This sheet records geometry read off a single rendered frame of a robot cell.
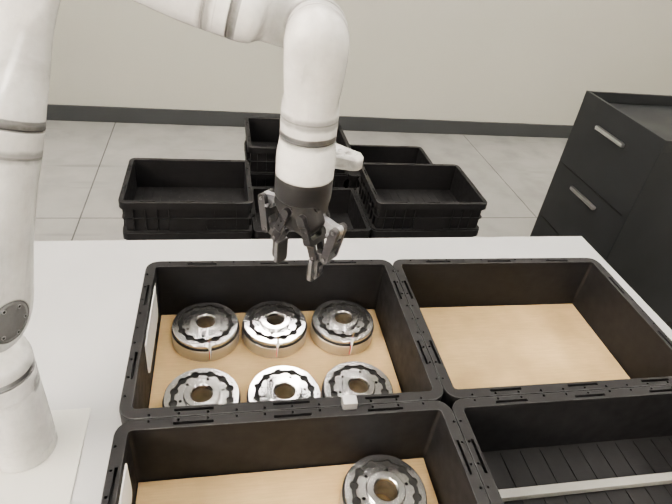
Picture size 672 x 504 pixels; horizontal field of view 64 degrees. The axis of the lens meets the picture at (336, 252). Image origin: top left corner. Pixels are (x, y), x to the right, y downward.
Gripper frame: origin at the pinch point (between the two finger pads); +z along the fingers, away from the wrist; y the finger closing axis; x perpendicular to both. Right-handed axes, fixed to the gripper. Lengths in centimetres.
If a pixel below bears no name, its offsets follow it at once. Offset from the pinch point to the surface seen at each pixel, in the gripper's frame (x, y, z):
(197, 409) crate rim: -22.9, 4.2, 7.5
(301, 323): 2.6, 0.1, 13.9
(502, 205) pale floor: 235, -28, 100
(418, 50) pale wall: 282, -123, 42
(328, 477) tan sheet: -14.5, 18.6, 17.1
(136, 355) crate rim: -21.6, -8.7, 8.5
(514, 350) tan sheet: 25.0, 29.4, 17.0
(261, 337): -4.1, -2.4, 13.9
